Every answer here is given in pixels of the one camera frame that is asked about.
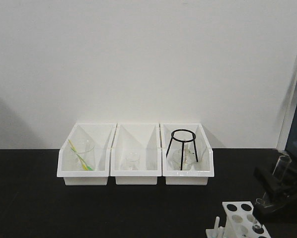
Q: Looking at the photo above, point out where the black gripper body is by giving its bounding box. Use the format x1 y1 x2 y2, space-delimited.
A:
281 160 297 198

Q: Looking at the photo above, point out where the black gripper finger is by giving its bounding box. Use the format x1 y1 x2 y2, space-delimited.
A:
253 192 297 215
253 167 282 198

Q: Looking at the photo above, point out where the clear glass test tube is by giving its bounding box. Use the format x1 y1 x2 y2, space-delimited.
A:
254 198 266 209
262 155 292 204

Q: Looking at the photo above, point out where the white test tube rack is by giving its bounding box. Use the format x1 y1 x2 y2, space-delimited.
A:
206 201 270 238

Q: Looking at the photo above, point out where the white right storage bin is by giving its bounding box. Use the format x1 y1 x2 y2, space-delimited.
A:
160 123 215 185

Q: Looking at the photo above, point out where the white storage bin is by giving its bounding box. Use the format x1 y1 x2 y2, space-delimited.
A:
57 123 117 185
110 123 162 185
160 123 215 185

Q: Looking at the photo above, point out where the clear round glass flask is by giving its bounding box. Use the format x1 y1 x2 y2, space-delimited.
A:
168 145 197 171

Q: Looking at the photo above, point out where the white middle storage bin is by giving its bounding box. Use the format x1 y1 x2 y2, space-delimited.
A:
110 123 162 185

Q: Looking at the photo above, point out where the small clear glass beaker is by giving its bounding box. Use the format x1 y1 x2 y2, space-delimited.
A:
126 152 140 171

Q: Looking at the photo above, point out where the green yellow stirring stick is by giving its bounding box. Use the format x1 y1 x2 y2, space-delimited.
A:
68 139 94 172

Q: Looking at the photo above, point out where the white left storage bin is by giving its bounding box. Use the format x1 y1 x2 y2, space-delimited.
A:
57 123 117 185

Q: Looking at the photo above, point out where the black wire tripod stand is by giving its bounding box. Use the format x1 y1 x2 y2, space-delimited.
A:
166 129 199 162

